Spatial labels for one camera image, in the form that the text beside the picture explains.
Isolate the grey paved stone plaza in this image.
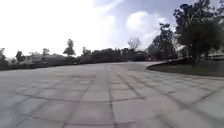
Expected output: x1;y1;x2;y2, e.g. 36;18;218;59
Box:
0;61;224;128

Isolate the large dark tree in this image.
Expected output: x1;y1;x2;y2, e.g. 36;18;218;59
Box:
173;0;224;66

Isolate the medium dark tree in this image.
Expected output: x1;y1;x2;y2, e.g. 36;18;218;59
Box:
147;22;178;62

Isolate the long row of trees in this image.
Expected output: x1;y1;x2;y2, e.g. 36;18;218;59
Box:
0;37;150;71

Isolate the grass bed with kerb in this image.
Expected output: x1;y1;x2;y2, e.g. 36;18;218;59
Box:
145;59;224;79

